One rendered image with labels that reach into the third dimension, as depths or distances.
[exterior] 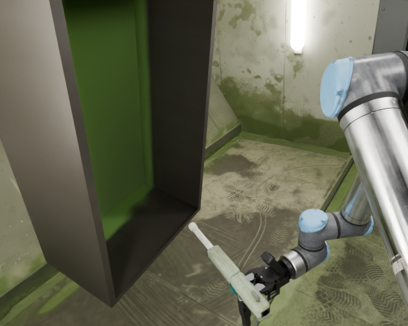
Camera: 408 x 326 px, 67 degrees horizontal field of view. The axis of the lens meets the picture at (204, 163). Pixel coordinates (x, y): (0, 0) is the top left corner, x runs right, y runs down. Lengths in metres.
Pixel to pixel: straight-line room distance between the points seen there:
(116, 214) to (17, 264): 0.68
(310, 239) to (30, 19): 0.97
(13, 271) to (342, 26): 2.58
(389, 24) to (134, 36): 1.76
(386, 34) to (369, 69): 1.86
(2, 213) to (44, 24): 1.46
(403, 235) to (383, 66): 0.32
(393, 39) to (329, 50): 0.41
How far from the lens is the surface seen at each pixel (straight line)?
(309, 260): 1.17
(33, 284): 2.03
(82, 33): 1.15
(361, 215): 1.08
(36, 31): 0.70
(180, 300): 1.71
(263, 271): 1.12
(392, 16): 2.53
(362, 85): 0.67
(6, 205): 2.01
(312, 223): 1.08
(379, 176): 0.61
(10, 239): 1.99
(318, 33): 2.64
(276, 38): 2.77
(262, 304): 0.98
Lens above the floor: 1.40
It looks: 29 degrees down
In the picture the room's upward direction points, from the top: 7 degrees counter-clockwise
